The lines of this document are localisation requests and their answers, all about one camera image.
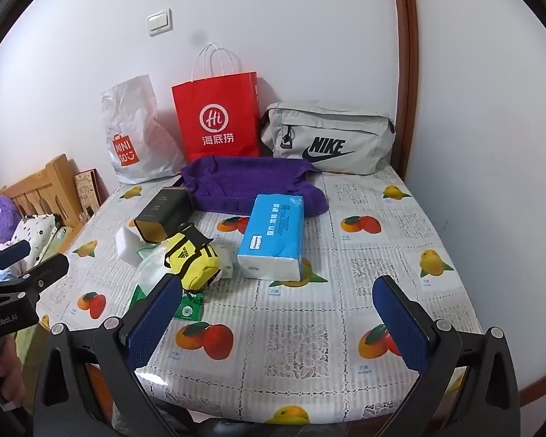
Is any yellow pouch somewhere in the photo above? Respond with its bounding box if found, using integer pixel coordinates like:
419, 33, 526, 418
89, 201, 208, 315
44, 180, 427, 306
163, 222, 222, 293

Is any light green bed sheet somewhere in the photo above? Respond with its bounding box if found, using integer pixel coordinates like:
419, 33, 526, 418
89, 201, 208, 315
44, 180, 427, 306
13, 314, 51, 374

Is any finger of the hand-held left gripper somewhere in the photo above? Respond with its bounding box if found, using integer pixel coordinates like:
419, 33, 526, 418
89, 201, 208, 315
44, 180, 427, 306
7, 253, 70, 302
0, 240, 32, 278

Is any white plastic shopping bag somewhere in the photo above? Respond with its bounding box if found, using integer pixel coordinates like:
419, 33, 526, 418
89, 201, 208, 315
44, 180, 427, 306
101, 74, 185, 186

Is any green tissue pack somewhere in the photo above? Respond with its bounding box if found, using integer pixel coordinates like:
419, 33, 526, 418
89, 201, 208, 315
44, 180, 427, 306
209, 242, 237, 283

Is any person's left hand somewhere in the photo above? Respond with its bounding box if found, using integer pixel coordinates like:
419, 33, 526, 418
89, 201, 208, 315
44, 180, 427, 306
0, 337, 28, 420

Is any white sponge block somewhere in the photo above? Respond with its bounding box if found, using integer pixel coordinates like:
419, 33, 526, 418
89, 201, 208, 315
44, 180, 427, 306
115, 225, 146, 265

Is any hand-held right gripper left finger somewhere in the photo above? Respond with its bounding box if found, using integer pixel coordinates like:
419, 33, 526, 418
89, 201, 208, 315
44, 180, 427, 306
33, 273, 196, 437

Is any blue tissue pack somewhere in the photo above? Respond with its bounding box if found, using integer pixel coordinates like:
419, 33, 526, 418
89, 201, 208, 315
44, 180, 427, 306
237, 193, 305, 283

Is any wooden door frame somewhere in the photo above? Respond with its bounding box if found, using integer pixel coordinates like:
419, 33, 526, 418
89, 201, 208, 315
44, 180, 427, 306
389, 0, 420, 178

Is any purple towel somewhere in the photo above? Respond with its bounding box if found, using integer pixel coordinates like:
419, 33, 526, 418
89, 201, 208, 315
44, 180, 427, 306
181, 155, 328, 216

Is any white light switch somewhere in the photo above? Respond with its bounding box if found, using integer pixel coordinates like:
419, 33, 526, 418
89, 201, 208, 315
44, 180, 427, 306
146, 9, 173, 36

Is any dark green box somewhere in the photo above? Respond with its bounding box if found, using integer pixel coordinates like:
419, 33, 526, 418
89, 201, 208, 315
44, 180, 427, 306
133, 186, 195, 243

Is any purple plush toy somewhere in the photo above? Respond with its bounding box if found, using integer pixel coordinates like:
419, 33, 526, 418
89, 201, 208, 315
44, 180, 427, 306
0, 195, 20, 242

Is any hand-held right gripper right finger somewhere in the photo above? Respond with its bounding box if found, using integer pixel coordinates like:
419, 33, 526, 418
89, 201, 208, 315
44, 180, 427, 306
372, 275, 522, 437

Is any brown patterned box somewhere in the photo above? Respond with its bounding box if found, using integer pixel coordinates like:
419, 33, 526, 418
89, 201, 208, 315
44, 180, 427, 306
74, 169, 110, 212

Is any white dotted pillow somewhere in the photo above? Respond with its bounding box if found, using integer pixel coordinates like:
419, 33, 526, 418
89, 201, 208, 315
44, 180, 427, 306
9, 214, 60, 265

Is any wooden headboard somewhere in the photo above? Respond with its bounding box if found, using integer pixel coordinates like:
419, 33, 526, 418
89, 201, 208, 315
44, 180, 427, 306
0, 154, 85, 233

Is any fruit print tablecloth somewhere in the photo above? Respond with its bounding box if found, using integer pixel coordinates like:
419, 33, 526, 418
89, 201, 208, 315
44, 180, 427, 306
39, 164, 485, 426

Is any red paper bag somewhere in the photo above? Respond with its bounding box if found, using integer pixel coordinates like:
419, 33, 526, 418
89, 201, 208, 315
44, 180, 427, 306
171, 43, 262, 163

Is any grey waist bag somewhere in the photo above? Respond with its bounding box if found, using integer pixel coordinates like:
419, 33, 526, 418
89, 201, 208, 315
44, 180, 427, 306
259, 101, 396, 176

